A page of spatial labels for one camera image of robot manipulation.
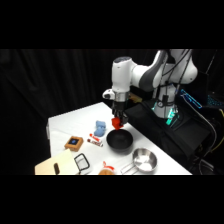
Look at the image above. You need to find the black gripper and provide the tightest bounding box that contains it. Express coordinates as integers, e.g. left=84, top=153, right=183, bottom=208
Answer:
left=111, top=98, right=130, bottom=129

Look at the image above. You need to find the red cube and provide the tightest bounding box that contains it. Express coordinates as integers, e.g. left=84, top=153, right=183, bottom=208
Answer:
left=111, top=116, right=125, bottom=131

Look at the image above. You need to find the black bowl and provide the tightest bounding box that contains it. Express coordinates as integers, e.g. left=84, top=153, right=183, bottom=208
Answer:
left=105, top=128, right=135, bottom=153

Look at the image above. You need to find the tan circuit board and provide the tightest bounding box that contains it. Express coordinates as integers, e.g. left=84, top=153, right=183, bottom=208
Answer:
left=128, top=93, right=142, bottom=104

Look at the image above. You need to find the red and white tube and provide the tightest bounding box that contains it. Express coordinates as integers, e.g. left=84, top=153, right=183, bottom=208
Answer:
left=86, top=133, right=105, bottom=148

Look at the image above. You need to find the silver metal pot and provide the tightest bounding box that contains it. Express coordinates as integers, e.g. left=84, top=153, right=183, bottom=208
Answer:
left=120, top=147, right=159, bottom=175

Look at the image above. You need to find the black robot stand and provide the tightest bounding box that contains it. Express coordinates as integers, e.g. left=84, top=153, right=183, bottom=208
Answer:
left=122, top=98, right=214, bottom=171

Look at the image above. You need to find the green indicator light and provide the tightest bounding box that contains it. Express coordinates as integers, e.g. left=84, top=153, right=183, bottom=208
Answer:
left=165, top=108, right=177, bottom=127

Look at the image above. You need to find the wooden block with blue square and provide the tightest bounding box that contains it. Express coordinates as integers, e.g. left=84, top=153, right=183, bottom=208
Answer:
left=64, top=135, right=85, bottom=153

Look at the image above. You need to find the blue-lit control box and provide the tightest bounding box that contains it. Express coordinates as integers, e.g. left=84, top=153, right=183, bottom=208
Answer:
left=179, top=88, right=204, bottom=109

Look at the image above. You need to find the light wooden cutting board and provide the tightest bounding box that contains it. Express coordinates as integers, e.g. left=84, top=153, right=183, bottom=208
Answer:
left=34, top=148, right=81, bottom=176

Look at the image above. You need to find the black curtain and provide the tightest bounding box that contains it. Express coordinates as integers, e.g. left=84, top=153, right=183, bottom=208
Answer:
left=0, top=49, right=224, bottom=176

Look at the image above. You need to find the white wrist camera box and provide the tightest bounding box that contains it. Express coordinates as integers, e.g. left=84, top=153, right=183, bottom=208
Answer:
left=102, top=88, right=115, bottom=101

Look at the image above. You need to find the white tray with black frame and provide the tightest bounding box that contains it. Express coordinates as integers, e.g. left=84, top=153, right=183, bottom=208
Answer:
left=73, top=152, right=93, bottom=175

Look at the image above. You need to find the black cable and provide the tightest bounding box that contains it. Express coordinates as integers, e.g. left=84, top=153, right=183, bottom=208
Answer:
left=157, top=49, right=185, bottom=101

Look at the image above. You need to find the black-handled knife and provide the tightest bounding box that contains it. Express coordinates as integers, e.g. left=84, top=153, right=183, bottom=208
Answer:
left=53, top=162, right=61, bottom=175

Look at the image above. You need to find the yellow cable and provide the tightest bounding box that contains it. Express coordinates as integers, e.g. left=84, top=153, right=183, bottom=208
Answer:
left=199, top=107, right=224, bottom=158

